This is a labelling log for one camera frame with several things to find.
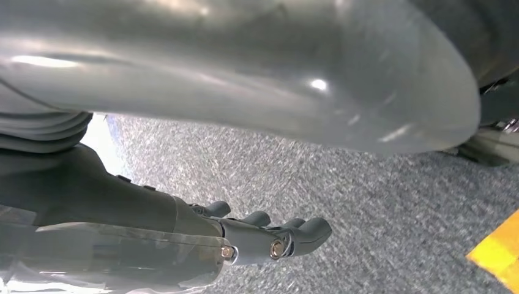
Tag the grey robot body shell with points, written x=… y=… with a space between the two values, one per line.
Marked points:
x=243 y=61

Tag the yellow floor tape square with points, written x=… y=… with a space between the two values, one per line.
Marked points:
x=498 y=255

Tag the dark robot leg joint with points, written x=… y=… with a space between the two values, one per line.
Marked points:
x=498 y=40

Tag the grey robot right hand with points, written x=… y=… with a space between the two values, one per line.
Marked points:
x=101 y=211

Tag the dark grey floor carpet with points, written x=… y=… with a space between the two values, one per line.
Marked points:
x=365 y=223

